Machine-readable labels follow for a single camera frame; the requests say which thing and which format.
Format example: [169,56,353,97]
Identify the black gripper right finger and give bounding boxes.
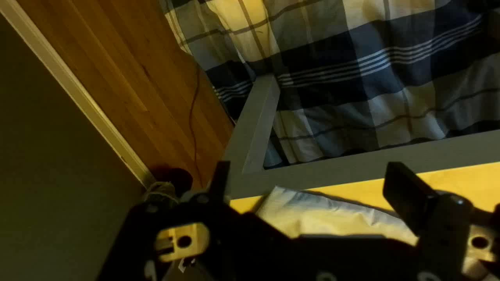
[383,162,438,234]

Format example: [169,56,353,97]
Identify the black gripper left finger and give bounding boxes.
[208,161,230,201]

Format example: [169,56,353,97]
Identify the light grey cloth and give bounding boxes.
[257,186,417,245]

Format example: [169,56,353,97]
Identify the light wooden side table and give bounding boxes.
[224,75,500,212]

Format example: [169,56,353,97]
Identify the plaid yellow black bedspread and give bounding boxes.
[160,0,500,168]

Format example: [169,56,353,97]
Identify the thin dark floor cable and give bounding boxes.
[186,61,203,181]

